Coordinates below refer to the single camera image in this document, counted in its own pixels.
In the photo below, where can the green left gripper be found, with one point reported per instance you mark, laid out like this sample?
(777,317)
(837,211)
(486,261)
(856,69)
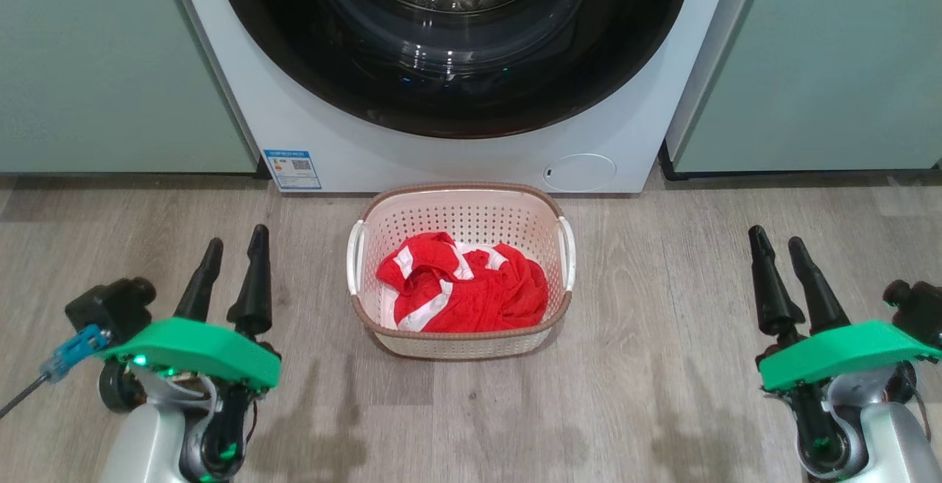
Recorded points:
(199,350)

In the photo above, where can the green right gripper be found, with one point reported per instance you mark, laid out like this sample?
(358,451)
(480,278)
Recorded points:
(839,354)

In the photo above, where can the dark washing machine door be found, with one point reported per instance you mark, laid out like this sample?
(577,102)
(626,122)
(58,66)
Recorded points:
(294,63)

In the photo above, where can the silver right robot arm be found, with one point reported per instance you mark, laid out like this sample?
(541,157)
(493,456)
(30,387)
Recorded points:
(890,439)

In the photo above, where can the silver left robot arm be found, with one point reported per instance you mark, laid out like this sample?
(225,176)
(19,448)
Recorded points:
(147,442)

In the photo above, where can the white front-load washing machine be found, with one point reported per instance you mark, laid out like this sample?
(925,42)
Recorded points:
(412,163)

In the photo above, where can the blue energy label sticker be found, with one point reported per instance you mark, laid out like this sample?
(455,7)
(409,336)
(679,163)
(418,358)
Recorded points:
(293,169)

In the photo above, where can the pale green cabinet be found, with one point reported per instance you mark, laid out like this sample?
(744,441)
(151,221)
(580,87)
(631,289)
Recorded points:
(824,63)
(110,71)

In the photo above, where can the round white filter cover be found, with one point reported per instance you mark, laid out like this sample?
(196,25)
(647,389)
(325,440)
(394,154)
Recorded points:
(581,172)

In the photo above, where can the cream basket with brown rim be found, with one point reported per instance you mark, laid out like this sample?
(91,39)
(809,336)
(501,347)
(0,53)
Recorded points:
(471,214)

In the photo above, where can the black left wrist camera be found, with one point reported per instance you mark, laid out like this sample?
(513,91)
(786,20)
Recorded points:
(110,306)

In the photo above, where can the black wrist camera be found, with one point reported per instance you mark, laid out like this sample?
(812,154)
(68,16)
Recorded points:
(110,306)
(920,310)

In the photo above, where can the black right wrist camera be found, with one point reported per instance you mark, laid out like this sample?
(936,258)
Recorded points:
(920,310)

